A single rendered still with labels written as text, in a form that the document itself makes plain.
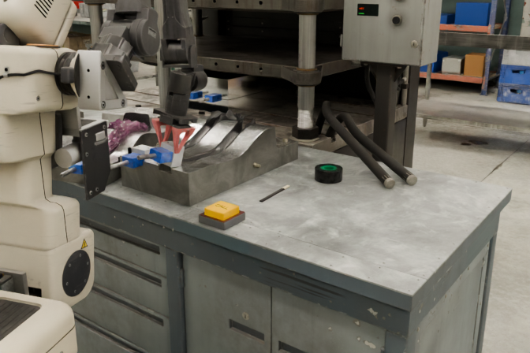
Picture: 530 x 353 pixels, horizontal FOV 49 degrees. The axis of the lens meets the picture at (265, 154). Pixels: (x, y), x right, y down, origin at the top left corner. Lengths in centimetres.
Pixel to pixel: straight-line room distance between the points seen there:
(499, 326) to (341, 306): 142
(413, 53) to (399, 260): 95
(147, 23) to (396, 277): 72
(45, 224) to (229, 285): 48
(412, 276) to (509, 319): 153
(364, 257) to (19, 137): 73
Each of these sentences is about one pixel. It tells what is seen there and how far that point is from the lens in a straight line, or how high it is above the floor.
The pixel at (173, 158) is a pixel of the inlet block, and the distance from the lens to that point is 149.
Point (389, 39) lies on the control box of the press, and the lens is 205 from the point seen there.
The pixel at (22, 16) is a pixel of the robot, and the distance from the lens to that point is 120.
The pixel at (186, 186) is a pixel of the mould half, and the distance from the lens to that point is 147.
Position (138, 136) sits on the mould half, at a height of 89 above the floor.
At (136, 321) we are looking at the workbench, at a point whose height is 38.
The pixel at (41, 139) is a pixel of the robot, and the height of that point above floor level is 104.
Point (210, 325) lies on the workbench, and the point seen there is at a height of 48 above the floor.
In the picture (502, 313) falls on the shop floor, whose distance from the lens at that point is 273.
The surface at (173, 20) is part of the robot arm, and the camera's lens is 143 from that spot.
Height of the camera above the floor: 136
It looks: 17 degrees down
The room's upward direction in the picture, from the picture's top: straight up
